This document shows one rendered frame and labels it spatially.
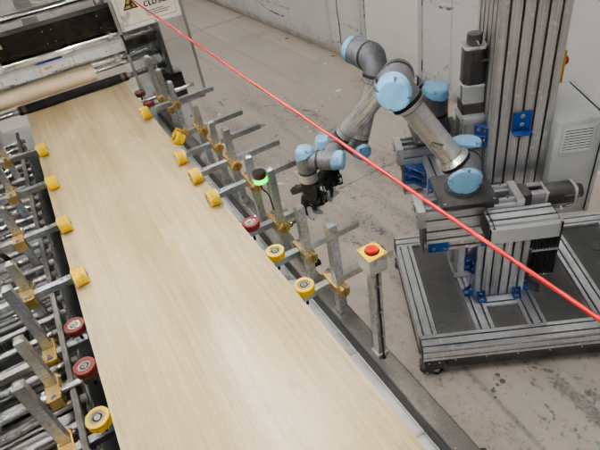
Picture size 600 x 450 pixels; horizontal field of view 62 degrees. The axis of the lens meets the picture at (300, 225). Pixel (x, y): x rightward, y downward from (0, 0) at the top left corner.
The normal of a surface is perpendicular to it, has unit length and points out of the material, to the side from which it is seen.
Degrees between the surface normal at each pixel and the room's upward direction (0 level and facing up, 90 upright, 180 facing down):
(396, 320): 0
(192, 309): 0
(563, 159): 90
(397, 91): 84
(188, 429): 0
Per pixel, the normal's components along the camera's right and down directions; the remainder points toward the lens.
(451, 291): -0.14, -0.77
